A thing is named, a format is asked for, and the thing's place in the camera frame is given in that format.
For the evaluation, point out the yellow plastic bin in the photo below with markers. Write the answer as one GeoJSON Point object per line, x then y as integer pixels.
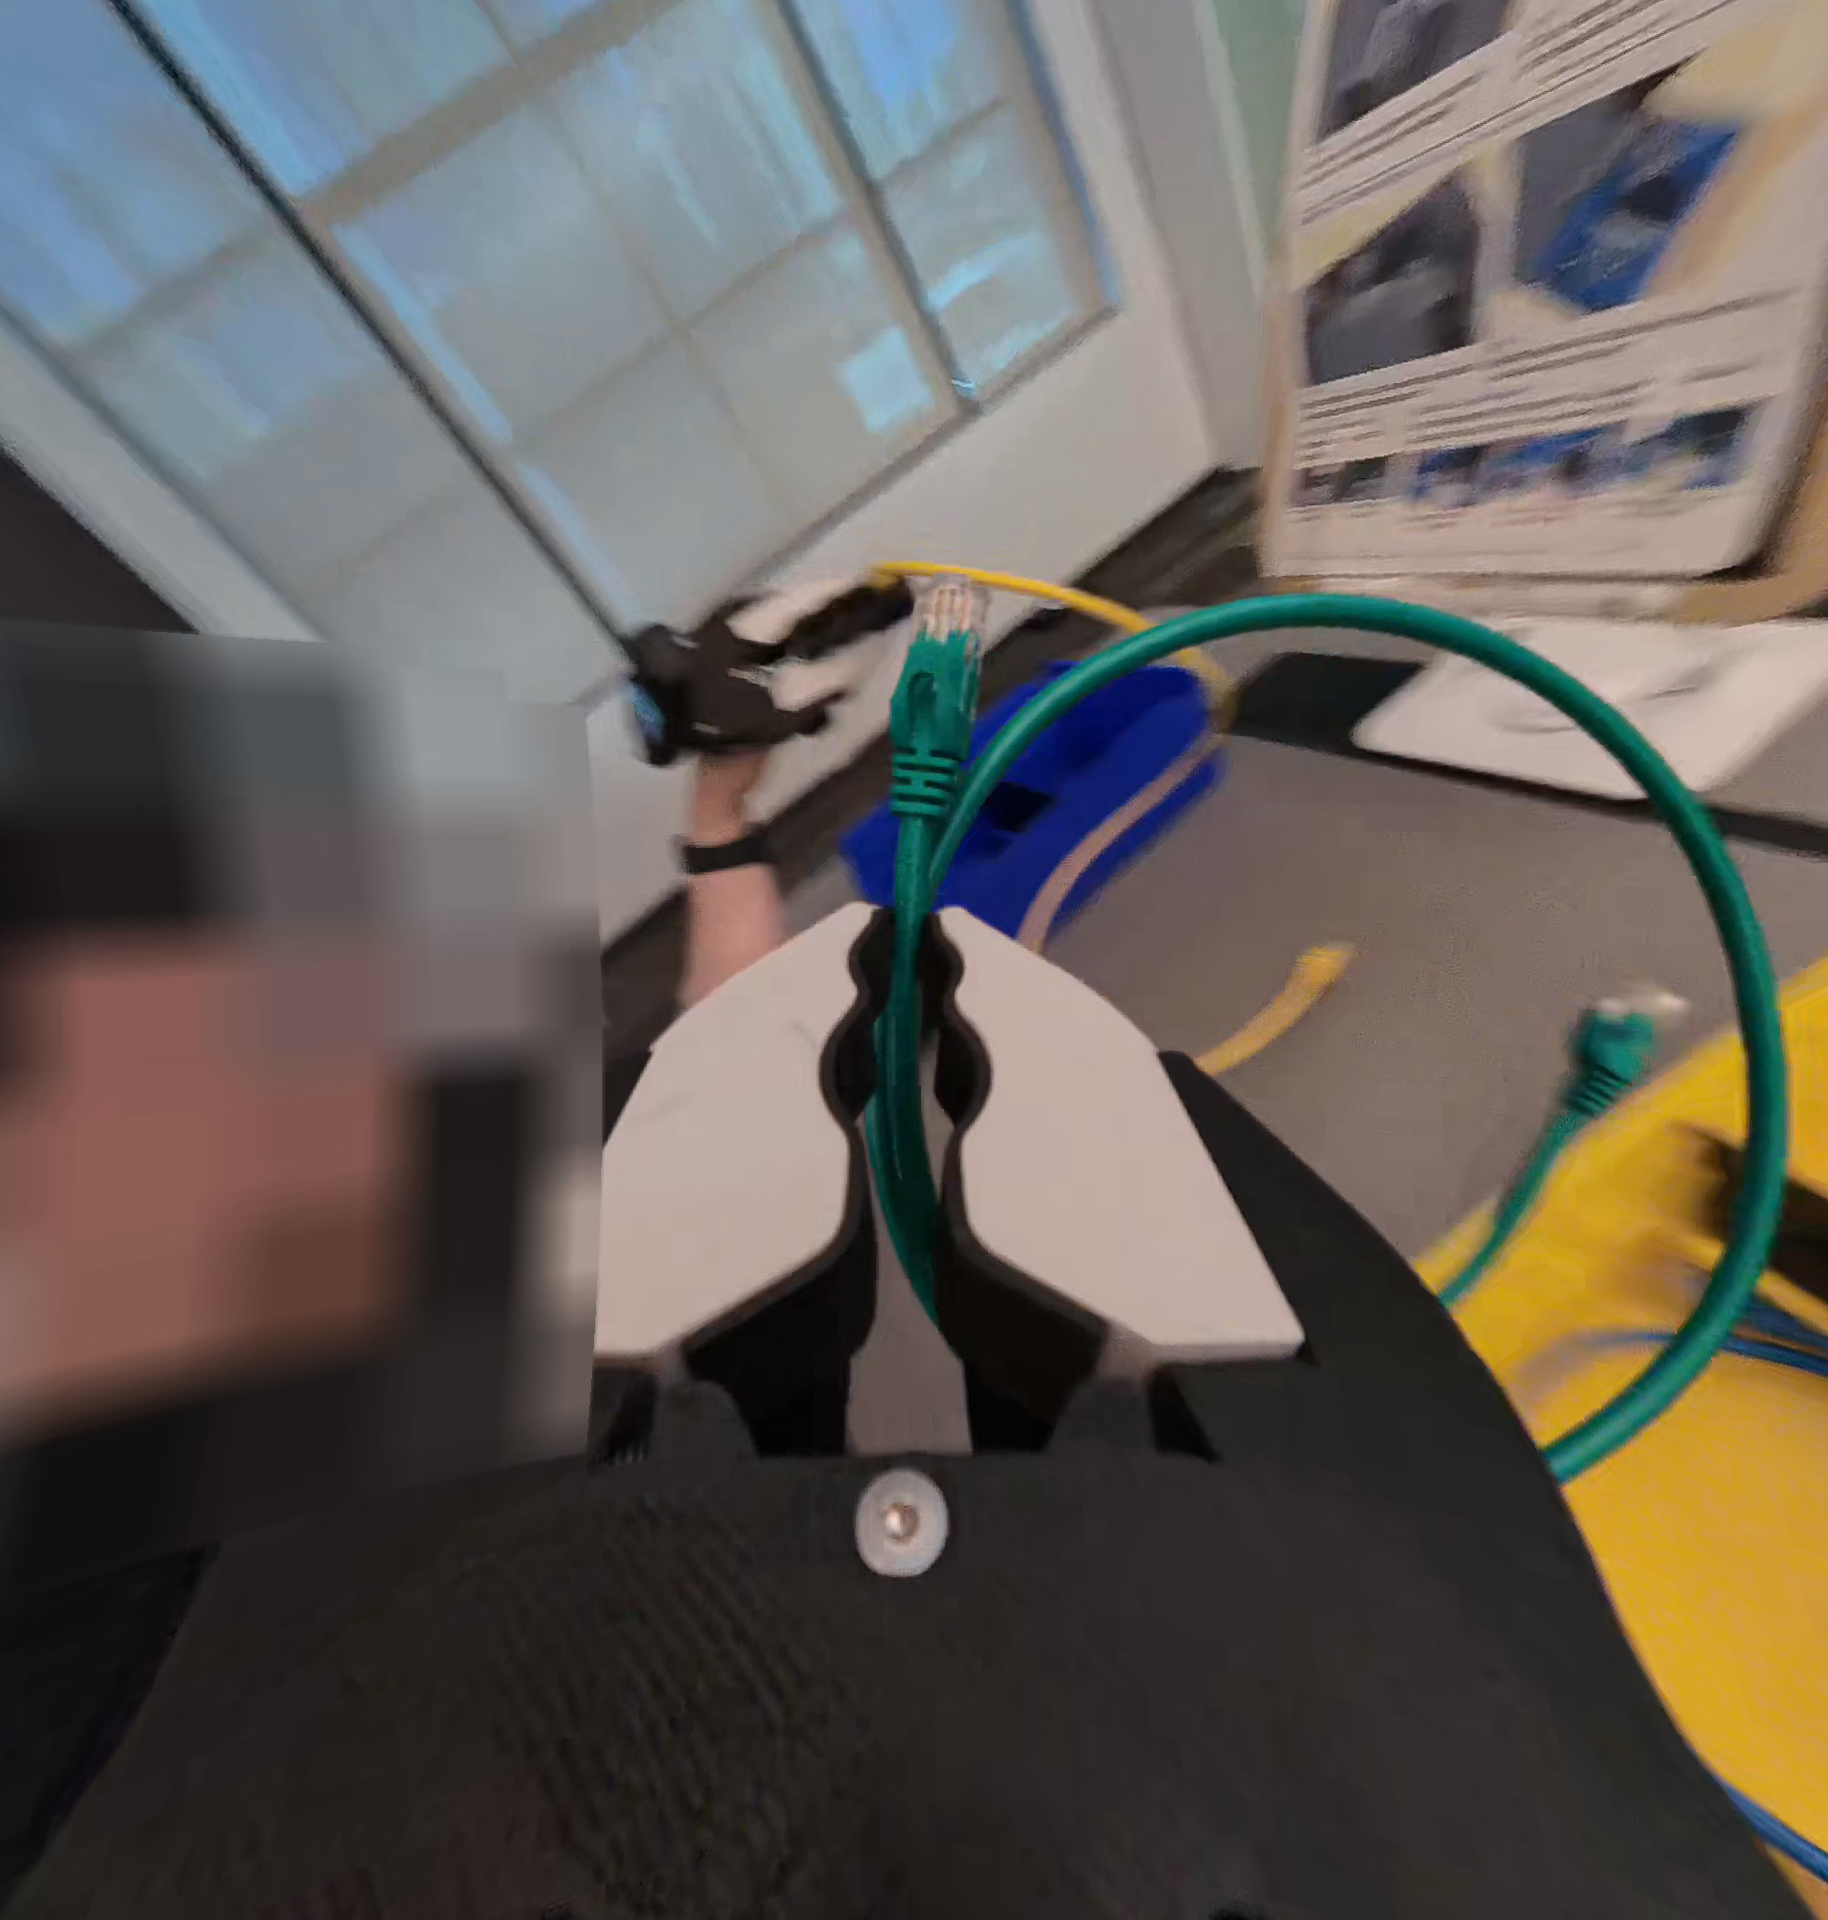
{"type": "Point", "coordinates": [1728, 1573]}

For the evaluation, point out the person's left hand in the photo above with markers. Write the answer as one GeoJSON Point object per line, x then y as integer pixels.
{"type": "Point", "coordinates": [726, 798]}

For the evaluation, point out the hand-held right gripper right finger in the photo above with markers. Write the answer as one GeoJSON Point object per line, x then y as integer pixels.
{"type": "Point", "coordinates": [1111, 1185]}

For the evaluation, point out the blue plastic bin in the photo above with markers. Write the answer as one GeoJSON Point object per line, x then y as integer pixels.
{"type": "Point", "coordinates": [1093, 751]}

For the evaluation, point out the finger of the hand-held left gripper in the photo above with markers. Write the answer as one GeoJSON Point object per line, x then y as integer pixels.
{"type": "Point", "coordinates": [810, 686]}
{"type": "Point", "coordinates": [787, 616]}

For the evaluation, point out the black desk mat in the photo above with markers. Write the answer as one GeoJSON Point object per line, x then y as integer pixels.
{"type": "Point", "coordinates": [1304, 700]}

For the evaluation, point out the window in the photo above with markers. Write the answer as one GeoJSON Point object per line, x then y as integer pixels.
{"type": "Point", "coordinates": [554, 299]}

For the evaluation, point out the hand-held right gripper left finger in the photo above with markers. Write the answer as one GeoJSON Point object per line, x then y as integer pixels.
{"type": "Point", "coordinates": [719, 1171]}

